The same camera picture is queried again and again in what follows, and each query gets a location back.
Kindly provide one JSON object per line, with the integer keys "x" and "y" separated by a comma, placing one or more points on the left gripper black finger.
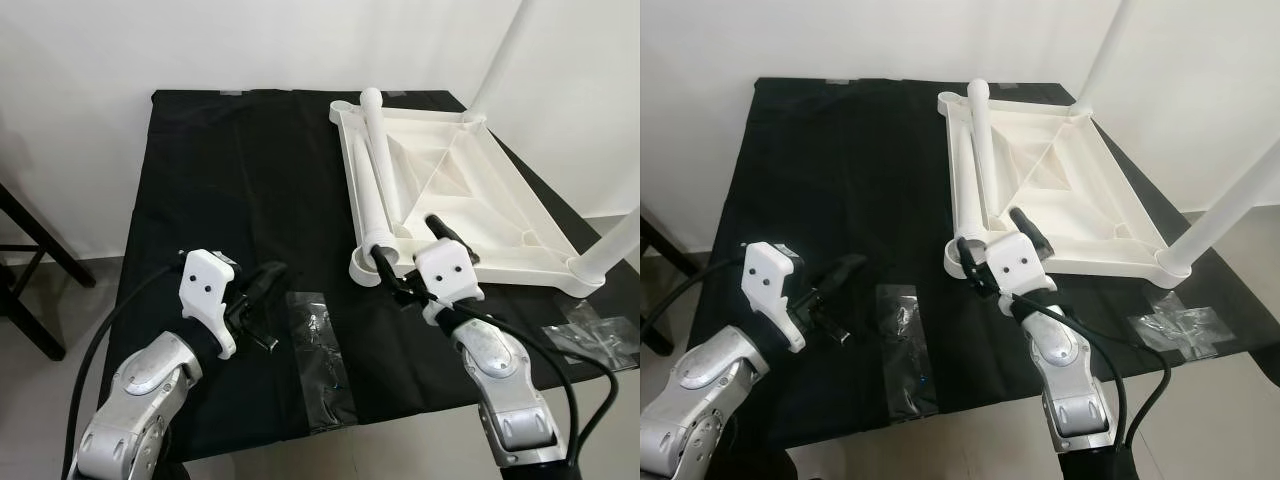
{"x": 268, "y": 275}
{"x": 842, "y": 270}

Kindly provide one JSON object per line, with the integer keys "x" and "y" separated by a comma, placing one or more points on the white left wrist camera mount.
{"x": 770, "y": 290}
{"x": 205, "y": 295}

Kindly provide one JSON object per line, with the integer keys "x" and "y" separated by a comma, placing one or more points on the white plastic children table top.
{"x": 1080, "y": 190}
{"x": 480, "y": 200}

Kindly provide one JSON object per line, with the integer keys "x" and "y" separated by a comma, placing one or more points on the white plastic table leg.
{"x": 983, "y": 150}
{"x": 1105, "y": 50}
{"x": 1220, "y": 215}
{"x": 615, "y": 250}
{"x": 500, "y": 55}
{"x": 962, "y": 180}
{"x": 375, "y": 160}
{"x": 357, "y": 190}

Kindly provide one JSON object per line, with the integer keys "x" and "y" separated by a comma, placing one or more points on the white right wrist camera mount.
{"x": 448, "y": 275}
{"x": 1020, "y": 265}

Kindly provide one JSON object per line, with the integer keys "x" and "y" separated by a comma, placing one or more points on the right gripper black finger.
{"x": 448, "y": 236}
{"x": 385, "y": 268}
{"x": 1028, "y": 226}
{"x": 968, "y": 258}

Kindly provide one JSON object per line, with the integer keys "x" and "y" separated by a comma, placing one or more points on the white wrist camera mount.
{"x": 448, "y": 275}
{"x": 770, "y": 290}
{"x": 205, "y": 295}
{"x": 1020, "y": 265}

